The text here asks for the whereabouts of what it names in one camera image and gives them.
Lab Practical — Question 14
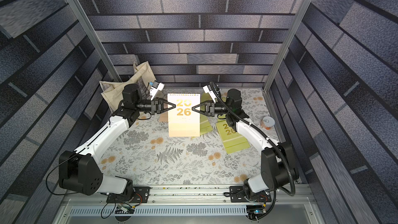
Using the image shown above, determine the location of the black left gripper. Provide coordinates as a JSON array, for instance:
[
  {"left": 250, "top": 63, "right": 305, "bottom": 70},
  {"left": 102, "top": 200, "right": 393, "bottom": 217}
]
[{"left": 134, "top": 97, "right": 176, "bottom": 117}]

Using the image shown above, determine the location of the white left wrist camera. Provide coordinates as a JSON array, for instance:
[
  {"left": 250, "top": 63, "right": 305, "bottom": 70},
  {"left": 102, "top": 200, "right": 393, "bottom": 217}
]
[{"left": 149, "top": 80, "right": 164, "bottom": 100}]

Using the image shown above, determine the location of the left aluminium frame post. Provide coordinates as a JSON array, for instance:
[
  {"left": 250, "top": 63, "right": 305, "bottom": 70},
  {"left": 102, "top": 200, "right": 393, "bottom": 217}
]
[{"left": 66, "top": 0, "right": 122, "bottom": 82}]

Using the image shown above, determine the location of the pink 2026 desk calendar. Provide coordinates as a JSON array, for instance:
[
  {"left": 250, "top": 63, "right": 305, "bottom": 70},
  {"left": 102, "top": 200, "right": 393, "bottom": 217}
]
[{"left": 167, "top": 93, "right": 200, "bottom": 137}]

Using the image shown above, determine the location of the aluminium frame post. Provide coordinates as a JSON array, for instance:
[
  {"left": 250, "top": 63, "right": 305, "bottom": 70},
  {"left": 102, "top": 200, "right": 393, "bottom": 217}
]
[
  {"left": 66, "top": 0, "right": 122, "bottom": 82},
  {"left": 263, "top": 0, "right": 312, "bottom": 93}
]

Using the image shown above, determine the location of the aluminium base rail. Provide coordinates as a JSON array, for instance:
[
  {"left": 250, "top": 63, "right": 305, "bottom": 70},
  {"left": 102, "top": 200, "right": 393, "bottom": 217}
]
[{"left": 61, "top": 184, "right": 317, "bottom": 207}]

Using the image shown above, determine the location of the green 2026 calendar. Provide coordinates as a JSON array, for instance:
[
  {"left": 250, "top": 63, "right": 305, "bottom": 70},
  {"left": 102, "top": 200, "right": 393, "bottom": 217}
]
[
  {"left": 200, "top": 93, "right": 213, "bottom": 135},
  {"left": 216, "top": 121, "right": 250, "bottom": 154}
]

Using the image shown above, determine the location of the right aluminium frame post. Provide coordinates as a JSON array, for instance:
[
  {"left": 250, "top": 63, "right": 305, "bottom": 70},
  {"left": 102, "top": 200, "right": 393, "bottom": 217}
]
[{"left": 263, "top": 0, "right": 312, "bottom": 93}]

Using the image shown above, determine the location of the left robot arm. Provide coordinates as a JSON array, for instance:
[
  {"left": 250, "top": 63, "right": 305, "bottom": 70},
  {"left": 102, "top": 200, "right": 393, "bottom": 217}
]
[{"left": 59, "top": 81, "right": 168, "bottom": 201}]

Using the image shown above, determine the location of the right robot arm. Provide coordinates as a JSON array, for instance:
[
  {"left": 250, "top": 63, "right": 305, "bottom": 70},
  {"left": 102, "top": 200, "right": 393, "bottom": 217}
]
[{"left": 192, "top": 83, "right": 300, "bottom": 201}]

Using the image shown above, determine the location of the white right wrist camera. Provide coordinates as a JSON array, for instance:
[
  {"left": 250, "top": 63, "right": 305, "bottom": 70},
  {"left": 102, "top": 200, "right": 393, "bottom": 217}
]
[{"left": 203, "top": 85, "right": 217, "bottom": 103}]

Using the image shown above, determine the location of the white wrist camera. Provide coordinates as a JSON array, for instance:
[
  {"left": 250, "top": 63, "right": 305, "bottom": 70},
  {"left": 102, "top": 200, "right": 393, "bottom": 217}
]
[
  {"left": 149, "top": 80, "right": 164, "bottom": 100},
  {"left": 203, "top": 85, "right": 217, "bottom": 103}
]

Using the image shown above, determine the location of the cream canvas tote bag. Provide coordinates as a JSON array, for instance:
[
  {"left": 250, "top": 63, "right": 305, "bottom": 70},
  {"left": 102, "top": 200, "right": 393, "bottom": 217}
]
[{"left": 99, "top": 61, "right": 156, "bottom": 113}]

